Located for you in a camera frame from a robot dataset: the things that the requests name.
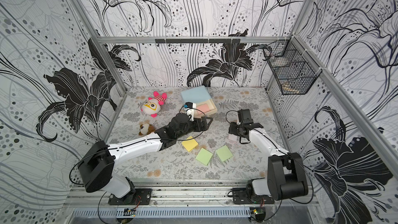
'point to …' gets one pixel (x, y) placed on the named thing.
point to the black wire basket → (294, 71)
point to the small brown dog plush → (145, 129)
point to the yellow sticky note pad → (190, 144)
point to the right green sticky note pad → (224, 153)
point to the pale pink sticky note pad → (232, 137)
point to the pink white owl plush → (152, 106)
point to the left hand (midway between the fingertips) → (208, 122)
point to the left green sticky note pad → (204, 156)
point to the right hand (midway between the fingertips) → (235, 127)
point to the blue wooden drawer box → (200, 96)
